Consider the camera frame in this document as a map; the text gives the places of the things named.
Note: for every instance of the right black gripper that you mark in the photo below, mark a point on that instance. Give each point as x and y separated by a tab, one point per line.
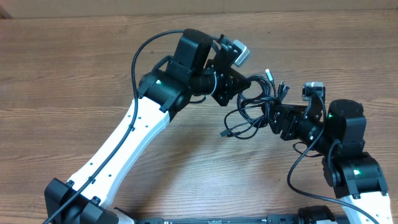
290	117

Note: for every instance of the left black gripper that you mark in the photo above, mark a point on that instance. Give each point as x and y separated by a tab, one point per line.
232	82

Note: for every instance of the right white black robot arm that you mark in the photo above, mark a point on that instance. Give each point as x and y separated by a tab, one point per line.
336	133

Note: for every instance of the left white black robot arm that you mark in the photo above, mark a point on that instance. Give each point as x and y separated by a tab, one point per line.
201	65

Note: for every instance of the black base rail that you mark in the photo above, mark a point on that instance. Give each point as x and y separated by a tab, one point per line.
270	219

